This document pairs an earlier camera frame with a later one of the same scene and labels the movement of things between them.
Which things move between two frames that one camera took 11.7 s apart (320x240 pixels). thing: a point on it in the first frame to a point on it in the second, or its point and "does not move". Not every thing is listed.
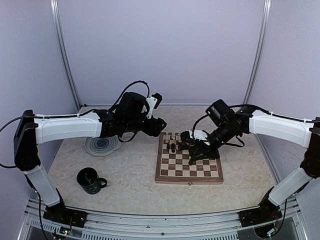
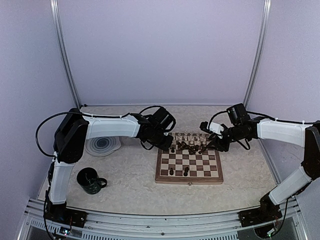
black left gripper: x=155 y=129 to x=166 y=145
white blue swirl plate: x=102 y=146 does not move
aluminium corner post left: x=63 y=51 does not move
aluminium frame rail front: x=113 y=225 does not move
